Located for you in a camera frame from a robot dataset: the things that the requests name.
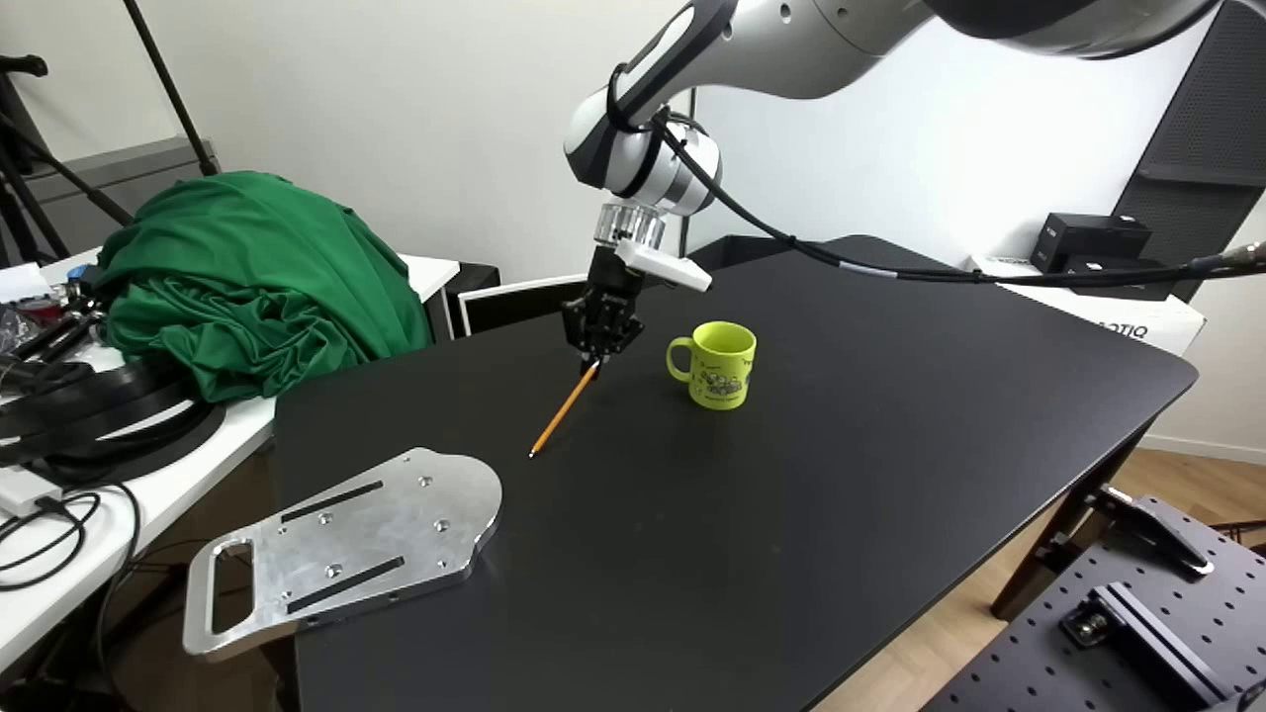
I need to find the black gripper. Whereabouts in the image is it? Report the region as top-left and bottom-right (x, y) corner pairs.
(562, 245), (649, 369)

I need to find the yellow mug with green print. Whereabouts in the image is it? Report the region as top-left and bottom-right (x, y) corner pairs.
(661, 318), (764, 414)

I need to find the low black box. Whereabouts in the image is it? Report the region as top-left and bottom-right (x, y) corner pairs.
(452, 268), (598, 344)

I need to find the green cloth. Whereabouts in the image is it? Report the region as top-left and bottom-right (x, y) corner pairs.
(90, 170), (434, 406)

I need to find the white side table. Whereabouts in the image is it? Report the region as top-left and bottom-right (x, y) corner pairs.
(0, 243), (462, 676)

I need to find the black round disc device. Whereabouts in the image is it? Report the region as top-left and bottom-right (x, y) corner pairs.
(0, 360), (230, 492)

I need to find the thin black stand pole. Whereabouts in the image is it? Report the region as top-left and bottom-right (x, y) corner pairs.
(118, 0), (223, 177)

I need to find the white box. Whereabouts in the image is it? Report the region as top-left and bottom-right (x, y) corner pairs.
(983, 252), (1212, 360)

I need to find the black tripod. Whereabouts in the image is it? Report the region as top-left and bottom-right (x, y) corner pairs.
(0, 53), (136, 268)

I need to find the black perforated breadboard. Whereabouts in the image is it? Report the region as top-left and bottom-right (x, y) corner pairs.
(921, 492), (1266, 712)

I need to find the black bar on breadboard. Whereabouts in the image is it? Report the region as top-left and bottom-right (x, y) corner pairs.
(1060, 576), (1252, 709)

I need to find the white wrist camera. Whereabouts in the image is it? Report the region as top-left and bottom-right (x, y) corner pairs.
(607, 231), (718, 297)

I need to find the silver metal plate with handle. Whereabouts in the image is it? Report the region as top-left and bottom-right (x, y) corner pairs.
(180, 443), (508, 666)

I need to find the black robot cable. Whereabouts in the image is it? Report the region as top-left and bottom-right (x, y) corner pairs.
(649, 113), (1266, 294)

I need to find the small black camera box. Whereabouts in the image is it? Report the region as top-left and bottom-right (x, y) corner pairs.
(1029, 211), (1154, 276)

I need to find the thin black cable loop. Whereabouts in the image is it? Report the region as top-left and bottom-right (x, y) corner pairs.
(0, 479), (145, 592)

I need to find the black metal clamp bracket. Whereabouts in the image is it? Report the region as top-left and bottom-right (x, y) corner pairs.
(1088, 483), (1217, 587)

